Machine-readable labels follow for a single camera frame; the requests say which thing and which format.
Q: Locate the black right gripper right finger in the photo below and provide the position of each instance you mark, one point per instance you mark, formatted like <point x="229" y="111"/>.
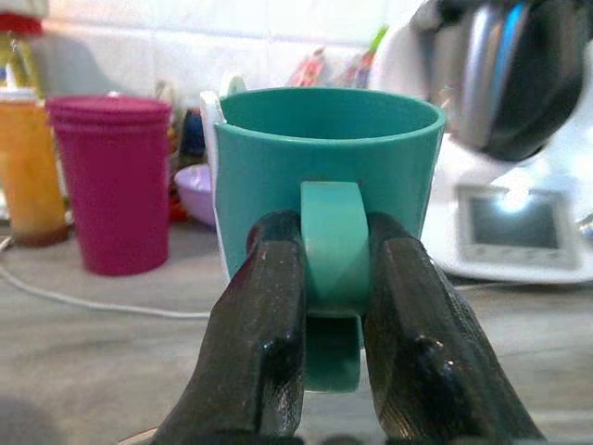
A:
<point x="431" y="343"/>

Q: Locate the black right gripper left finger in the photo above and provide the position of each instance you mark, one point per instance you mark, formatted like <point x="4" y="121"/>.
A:
<point x="259" y="334"/>

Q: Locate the teal plastic mug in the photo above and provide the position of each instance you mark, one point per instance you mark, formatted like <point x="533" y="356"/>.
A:
<point x="324" y="162"/>

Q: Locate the lilac plastic bowl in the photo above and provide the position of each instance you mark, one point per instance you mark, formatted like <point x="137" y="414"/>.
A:
<point x="197" y="192"/>

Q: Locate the white cup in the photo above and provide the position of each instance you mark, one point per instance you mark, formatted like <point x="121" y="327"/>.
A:
<point x="210" y="153"/>

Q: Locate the magenta plastic cup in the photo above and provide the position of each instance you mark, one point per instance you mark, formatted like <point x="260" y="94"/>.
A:
<point x="116" y="185"/>

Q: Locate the dark blue bottle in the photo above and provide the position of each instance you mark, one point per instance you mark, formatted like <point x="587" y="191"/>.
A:
<point x="193" y="132"/>

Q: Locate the white kitchen appliance with display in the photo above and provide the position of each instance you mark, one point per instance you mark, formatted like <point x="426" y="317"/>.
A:
<point x="509" y="139"/>

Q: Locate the colourful packet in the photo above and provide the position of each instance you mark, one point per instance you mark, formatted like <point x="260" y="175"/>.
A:
<point x="343" y="69"/>

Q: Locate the orange liquid bottle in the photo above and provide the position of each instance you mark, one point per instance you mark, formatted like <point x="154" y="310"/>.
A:
<point x="30" y="171"/>

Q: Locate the red lidded jar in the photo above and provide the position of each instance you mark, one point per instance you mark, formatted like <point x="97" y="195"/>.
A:
<point x="16" y="46"/>

